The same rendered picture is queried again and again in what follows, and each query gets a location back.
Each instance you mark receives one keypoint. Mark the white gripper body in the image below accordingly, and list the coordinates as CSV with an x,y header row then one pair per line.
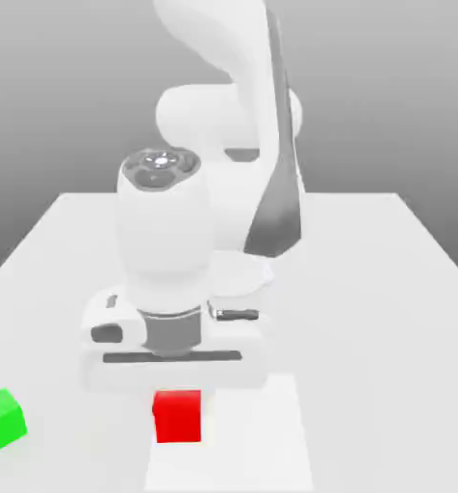
x,y
229,371

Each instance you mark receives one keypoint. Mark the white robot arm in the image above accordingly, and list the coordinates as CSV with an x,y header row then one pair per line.
x,y
163,231

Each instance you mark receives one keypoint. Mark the small red cube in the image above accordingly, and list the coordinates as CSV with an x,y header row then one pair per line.
x,y
177,418

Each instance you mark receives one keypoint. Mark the small green cube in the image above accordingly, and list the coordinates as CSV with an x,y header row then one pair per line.
x,y
2,421

